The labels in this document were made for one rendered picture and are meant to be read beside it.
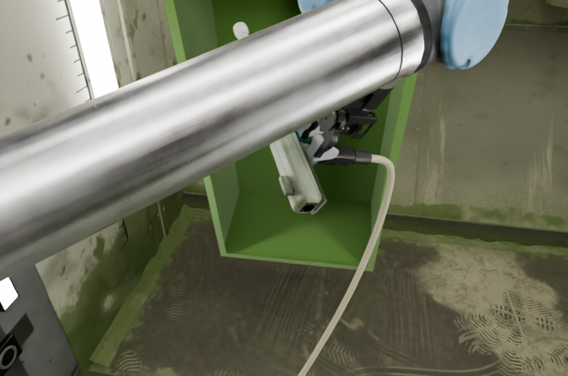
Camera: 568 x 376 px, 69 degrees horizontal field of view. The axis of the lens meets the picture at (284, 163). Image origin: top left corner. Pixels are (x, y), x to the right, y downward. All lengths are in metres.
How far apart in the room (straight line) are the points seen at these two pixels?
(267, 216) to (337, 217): 0.30
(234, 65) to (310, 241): 1.46
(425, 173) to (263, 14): 1.44
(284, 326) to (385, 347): 0.44
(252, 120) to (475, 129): 2.29
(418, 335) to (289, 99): 1.81
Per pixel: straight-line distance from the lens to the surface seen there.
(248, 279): 2.18
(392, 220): 2.46
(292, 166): 0.68
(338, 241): 1.73
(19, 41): 1.45
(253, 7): 1.38
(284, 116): 0.31
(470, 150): 2.52
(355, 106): 0.69
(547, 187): 2.66
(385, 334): 2.02
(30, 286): 1.60
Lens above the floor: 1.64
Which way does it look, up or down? 32 degrees down
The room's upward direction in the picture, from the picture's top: straight up
